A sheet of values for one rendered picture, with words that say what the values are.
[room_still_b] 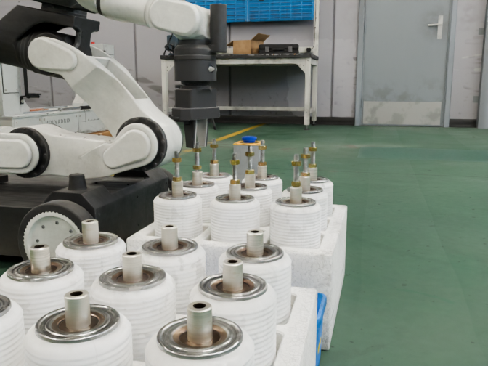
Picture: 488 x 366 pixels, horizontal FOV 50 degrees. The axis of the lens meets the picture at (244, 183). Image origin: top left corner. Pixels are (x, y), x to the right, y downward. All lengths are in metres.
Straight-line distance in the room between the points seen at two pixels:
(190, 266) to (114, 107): 0.81
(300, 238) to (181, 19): 0.49
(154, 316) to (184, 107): 0.59
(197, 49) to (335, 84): 5.06
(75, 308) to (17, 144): 1.07
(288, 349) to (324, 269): 0.34
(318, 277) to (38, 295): 0.49
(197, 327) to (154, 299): 0.13
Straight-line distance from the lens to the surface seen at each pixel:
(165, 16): 1.10
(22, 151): 1.54
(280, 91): 6.18
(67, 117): 4.09
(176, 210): 1.00
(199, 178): 1.14
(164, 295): 0.59
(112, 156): 1.39
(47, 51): 1.49
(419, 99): 6.10
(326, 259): 0.92
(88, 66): 1.43
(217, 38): 1.10
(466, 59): 6.16
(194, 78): 1.09
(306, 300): 0.74
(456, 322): 1.17
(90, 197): 1.32
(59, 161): 1.53
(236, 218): 0.97
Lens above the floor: 0.47
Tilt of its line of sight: 11 degrees down
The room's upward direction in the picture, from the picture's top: straight up
